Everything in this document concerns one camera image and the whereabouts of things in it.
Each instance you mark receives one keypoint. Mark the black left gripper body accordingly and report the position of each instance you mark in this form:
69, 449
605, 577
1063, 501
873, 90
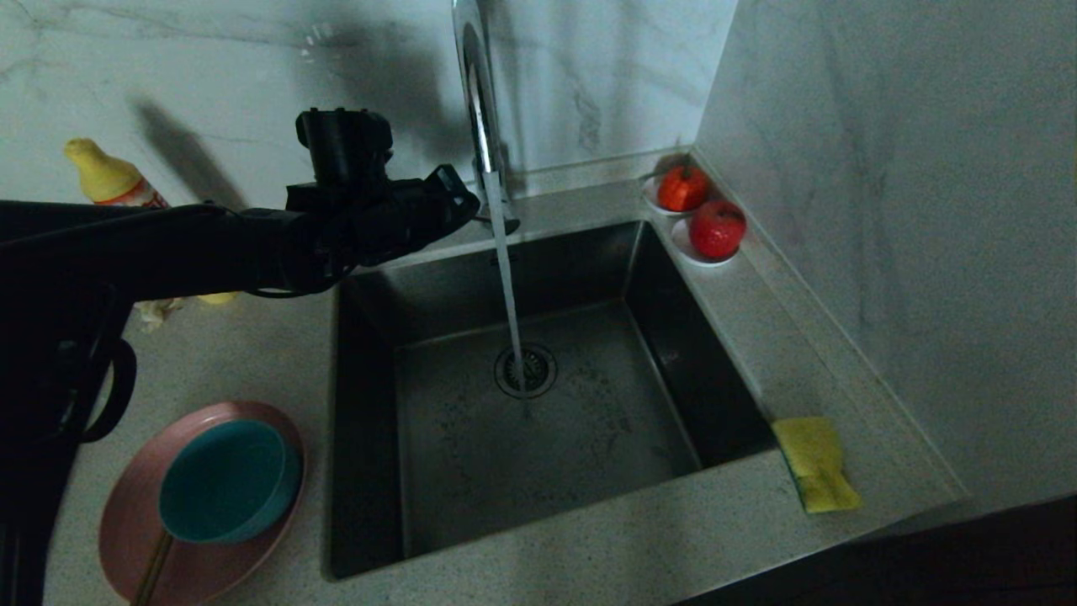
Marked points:
353, 219

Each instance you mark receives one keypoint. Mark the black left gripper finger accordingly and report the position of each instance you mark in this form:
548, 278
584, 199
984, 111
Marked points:
442, 227
458, 189

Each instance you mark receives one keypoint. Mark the chrome kitchen faucet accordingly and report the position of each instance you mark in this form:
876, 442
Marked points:
484, 101

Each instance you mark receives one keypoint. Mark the yellow-capped orange dish soap bottle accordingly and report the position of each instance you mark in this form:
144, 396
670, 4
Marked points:
109, 181

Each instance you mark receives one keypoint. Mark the brown wooden chopstick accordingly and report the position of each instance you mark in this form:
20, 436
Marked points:
157, 568

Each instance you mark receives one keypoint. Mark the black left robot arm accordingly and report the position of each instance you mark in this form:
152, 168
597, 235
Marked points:
126, 252

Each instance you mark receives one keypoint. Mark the stainless steel sink basin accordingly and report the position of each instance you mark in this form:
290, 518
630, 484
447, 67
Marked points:
589, 454

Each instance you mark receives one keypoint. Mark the yellow sponge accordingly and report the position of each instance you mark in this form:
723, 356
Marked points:
814, 463

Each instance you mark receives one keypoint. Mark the running water stream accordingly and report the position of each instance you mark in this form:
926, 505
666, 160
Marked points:
507, 286

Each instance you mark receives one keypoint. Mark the round metal drain strainer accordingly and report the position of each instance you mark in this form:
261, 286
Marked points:
543, 370

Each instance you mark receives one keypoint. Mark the small white dish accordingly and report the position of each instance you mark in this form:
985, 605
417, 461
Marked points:
649, 199
682, 248

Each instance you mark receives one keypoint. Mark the crumpled white tissue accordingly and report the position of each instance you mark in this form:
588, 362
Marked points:
151, 313

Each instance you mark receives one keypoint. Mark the orange-red tomato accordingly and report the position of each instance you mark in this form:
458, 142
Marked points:
681, 189

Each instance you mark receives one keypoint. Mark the red apple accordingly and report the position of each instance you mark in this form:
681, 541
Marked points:
717, 229

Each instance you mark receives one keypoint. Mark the teal bowl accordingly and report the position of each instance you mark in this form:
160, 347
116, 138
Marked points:
225, 481

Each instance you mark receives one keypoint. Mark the pink plate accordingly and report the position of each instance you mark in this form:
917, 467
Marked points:
206, 566

